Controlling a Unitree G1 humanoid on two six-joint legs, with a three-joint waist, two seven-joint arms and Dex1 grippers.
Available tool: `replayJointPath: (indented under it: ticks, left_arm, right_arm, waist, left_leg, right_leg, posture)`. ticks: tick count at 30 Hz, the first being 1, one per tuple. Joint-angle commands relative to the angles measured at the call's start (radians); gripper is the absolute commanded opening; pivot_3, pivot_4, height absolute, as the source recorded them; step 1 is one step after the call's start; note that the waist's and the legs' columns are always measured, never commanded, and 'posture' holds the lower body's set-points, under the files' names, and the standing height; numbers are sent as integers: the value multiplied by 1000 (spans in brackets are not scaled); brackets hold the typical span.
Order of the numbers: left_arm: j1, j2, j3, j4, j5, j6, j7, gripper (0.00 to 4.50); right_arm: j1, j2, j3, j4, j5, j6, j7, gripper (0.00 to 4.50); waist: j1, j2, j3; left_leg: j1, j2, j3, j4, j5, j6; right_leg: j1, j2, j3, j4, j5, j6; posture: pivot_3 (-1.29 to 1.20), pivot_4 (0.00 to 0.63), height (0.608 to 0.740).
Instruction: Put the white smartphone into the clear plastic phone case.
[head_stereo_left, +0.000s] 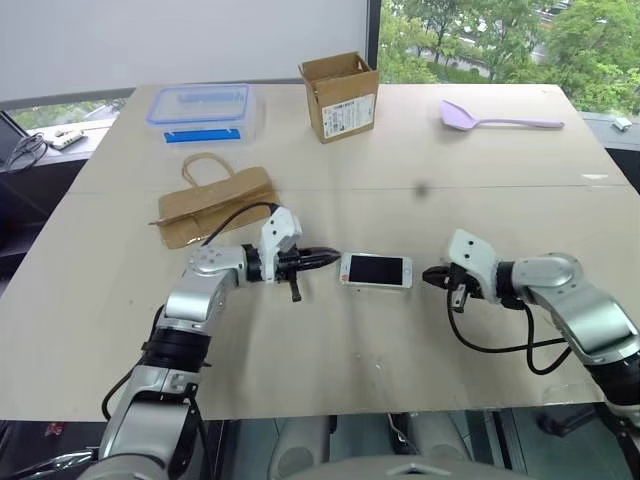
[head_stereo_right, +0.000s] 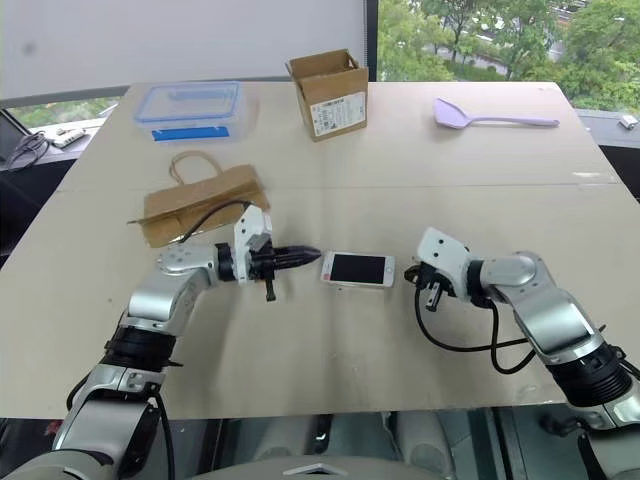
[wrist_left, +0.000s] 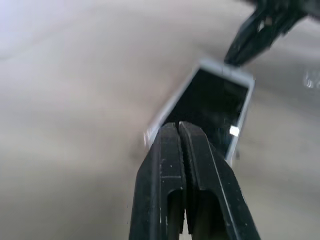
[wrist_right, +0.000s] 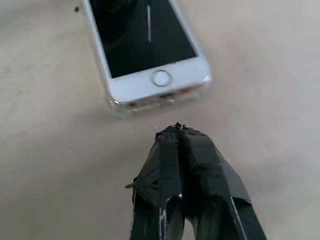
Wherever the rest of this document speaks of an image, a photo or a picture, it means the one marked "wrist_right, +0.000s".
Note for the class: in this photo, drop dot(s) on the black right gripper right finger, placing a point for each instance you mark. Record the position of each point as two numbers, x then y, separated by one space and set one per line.
212 200

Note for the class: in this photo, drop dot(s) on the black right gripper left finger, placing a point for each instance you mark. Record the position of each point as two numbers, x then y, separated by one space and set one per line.
160 200

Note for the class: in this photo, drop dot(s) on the white smartphone with black screen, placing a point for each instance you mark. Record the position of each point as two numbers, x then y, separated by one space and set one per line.
150 50

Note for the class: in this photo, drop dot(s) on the clear phone case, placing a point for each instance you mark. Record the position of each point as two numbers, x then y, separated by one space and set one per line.
120 107

